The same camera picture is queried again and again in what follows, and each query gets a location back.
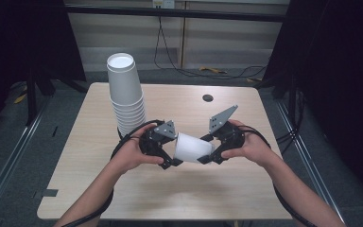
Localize person's left hand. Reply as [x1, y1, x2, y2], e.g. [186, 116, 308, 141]
[110, 123, 165, 174]

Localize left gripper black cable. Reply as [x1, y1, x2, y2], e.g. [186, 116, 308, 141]
[60, 118, 165, 227]

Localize black floor cables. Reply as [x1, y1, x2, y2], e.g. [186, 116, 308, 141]
[275, 91, 307, 155]

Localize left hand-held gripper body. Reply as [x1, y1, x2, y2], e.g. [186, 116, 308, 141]
[138, 119, 178, 159]

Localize black horizontal beam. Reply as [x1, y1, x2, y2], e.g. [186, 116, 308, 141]
[64, 4, 286, 24]

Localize grey tape strip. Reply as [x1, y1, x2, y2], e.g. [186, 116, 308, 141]
[41, 188, 60, 199]

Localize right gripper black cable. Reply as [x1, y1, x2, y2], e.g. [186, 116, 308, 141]
[235, 125, 319, 227]

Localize black curtain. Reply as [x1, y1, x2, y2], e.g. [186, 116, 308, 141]
[0, 0, 88, 135]
[262, 0, 363, 207]

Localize white wall outlet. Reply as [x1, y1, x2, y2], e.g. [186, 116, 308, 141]
[151, 0, 176, 9]

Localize black wall cable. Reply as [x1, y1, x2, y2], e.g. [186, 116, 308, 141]
[152, 15, 269, 80]

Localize black metal stand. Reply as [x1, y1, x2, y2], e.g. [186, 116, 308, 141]
[258, 71, 301, 128]
[25, 66, 88, 127]

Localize yellow floor object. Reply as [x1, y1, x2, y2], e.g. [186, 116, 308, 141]
[199, 65, 228, 76]

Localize person's right hand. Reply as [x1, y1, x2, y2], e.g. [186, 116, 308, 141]
[220, 118, 277, 168]

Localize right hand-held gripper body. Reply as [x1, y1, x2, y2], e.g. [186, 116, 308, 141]
[208, 104, 247, 153]

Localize metal floor rail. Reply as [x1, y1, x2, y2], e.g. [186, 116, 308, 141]
[0, 94, 50, 219]
[275, 99, 348, 227]

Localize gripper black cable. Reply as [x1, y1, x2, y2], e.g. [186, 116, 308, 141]
[235, 125, 319, 227]
[60, 118, 165, 227]

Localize yellow floor scrap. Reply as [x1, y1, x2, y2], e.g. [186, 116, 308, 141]
[12, 84, 29, 105]

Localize white paper cup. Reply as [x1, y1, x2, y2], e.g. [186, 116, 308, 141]
[173, 131, 216, 165]

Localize stack of white cups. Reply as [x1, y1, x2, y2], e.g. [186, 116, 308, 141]
[106, 52, 147, 139]

